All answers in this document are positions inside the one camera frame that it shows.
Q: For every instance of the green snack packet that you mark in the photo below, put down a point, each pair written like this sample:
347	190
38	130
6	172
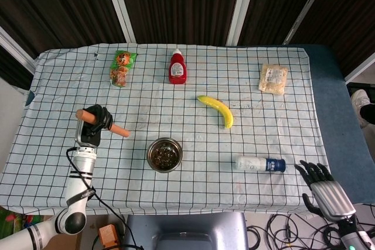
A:
120	68

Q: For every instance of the white sneaker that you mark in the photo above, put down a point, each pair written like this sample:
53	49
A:
359	105

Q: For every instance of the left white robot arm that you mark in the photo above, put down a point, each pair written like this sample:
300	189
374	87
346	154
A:
74	191

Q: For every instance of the red ketchup bottle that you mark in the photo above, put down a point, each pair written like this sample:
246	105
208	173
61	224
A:
177	68

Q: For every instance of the wooden rolling pin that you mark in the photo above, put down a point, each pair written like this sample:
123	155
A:
118	130

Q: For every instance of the beige food packet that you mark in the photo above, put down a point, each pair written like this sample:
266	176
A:
273	78

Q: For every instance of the steel bowl with dark food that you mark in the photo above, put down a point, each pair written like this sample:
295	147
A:
164	154

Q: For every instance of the yellow banana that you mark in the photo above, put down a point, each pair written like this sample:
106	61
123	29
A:
218	109

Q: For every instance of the white bottle with blue cap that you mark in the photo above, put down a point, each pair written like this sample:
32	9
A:
257	164

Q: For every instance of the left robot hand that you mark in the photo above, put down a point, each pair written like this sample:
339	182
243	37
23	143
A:
92	125

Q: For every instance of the checkered tablecloth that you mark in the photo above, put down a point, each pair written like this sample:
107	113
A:
175	100

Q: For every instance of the orange box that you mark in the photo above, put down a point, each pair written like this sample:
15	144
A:
109	236

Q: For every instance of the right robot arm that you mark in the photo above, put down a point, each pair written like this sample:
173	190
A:
353	234

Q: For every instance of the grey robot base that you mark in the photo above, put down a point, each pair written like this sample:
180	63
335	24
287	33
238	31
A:
184	231

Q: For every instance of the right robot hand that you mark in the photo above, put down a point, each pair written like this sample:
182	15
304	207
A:
331	195

